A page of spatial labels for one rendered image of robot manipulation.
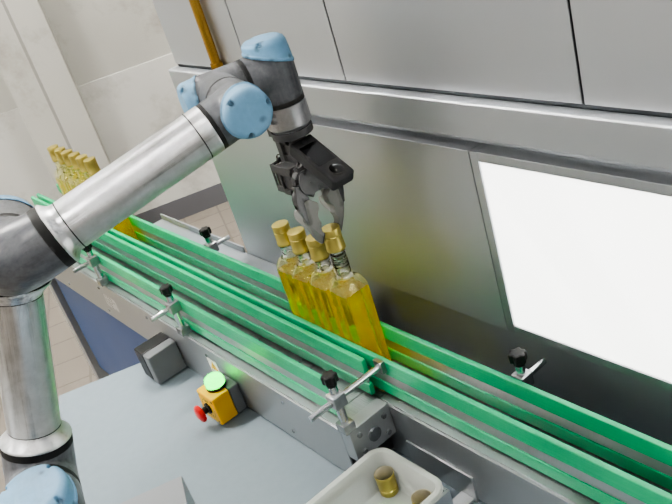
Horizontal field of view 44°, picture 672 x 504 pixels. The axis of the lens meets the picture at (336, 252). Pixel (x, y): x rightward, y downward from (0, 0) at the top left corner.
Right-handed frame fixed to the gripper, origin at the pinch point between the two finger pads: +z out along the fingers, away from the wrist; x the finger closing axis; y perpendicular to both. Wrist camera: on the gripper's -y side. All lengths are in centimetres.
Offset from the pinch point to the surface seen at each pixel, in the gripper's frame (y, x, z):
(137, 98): 315, -96, 44
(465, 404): -30.0, 3.8, 22.8
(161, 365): 57, 22, 38
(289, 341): 18.9, 6.2, 27.2
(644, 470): -56, -4, 28
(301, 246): 10.1, 1.1, 4.9
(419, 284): -4.7, -12.1, 17.1
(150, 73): 311, -107, 34
